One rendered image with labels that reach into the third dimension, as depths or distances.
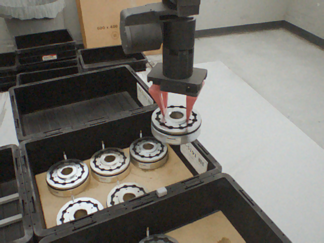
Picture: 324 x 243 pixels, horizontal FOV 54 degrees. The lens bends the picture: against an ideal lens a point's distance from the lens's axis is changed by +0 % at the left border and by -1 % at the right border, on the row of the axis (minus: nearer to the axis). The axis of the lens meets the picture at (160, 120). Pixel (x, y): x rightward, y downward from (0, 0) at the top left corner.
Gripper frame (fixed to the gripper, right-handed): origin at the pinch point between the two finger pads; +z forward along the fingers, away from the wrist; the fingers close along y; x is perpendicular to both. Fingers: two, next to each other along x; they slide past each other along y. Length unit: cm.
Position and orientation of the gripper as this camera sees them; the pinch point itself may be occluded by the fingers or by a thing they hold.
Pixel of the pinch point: (176, 113)
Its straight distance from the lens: 64.7
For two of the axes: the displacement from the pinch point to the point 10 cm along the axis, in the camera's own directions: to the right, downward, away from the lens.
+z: 0.1, 8.2, 5.7
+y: 9.4, 1.8, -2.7
